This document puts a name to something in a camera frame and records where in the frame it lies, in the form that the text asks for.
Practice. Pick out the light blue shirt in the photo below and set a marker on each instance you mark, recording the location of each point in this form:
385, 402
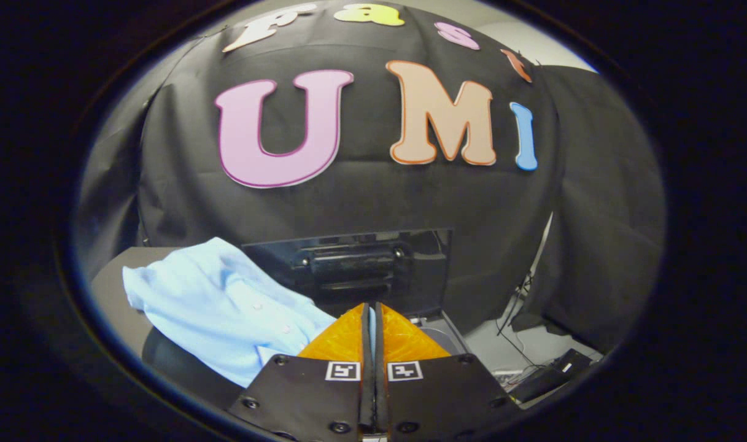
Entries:
226, 313

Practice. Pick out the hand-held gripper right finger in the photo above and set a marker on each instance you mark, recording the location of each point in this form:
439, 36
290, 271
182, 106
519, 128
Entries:
441, 399

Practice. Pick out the beige and dark cabinet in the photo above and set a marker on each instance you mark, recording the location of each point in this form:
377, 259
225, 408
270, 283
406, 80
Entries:
115, 294

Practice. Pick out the black backdrop cloth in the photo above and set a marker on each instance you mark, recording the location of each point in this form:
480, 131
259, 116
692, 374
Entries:
379, 196

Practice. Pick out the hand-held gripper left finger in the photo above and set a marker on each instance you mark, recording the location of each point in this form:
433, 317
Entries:
312, 399

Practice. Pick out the light stand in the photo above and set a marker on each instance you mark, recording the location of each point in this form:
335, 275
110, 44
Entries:
542, 245

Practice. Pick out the black box on floor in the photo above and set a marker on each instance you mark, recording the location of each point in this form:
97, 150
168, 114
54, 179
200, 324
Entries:
548, 377

